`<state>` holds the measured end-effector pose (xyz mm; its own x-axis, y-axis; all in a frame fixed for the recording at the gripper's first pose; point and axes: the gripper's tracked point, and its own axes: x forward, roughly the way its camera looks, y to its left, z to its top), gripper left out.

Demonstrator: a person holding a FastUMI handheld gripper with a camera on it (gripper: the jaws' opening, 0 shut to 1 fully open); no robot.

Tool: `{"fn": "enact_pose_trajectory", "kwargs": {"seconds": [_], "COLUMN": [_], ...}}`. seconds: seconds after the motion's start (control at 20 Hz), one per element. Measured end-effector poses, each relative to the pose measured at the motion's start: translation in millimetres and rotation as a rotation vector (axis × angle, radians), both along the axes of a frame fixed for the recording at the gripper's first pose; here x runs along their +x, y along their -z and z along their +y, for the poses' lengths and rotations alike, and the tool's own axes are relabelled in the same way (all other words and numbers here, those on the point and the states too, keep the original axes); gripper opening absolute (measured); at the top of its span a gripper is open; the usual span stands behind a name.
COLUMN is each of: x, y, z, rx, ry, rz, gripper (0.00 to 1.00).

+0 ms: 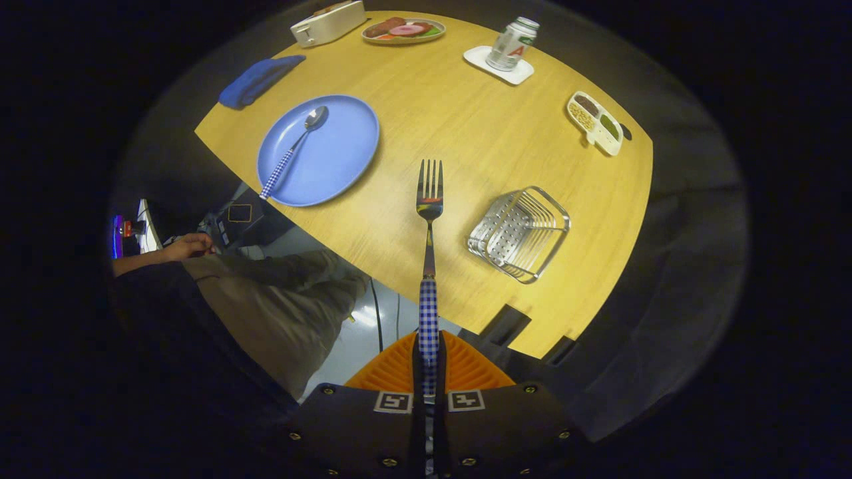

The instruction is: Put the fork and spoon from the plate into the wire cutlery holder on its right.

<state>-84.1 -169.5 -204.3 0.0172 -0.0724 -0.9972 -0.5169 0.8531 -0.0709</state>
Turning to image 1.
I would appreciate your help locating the white divided seed dish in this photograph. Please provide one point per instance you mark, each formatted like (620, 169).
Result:
(606, 140)

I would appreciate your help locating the person's beige trousers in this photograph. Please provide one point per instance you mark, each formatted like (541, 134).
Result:
(279, 313)

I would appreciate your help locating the white square coaster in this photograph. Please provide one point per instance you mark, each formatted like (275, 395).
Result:
(476, 56)

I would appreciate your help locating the plate of sandwich fillings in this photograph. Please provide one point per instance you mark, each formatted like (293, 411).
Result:
(403, 30)

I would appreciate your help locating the blue folded cloth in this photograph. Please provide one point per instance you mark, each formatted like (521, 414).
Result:
(256, 80)

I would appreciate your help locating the blue round plate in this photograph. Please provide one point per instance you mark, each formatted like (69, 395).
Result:
(333, 159)

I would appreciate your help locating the person's dark top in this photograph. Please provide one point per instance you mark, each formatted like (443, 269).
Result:
(173, 332)

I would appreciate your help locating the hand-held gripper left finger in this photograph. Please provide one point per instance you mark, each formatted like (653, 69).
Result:
(353, 432)

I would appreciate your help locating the open laptop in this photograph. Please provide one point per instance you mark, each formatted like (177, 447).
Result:
(148, 229)

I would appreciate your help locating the black table clamp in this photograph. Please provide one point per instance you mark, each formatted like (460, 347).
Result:
(561, 349)
(506, 326)

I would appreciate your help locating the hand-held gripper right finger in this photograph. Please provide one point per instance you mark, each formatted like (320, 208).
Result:
(506, 432)

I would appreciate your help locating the white toaster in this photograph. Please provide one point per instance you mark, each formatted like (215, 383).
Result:
(329, 26)

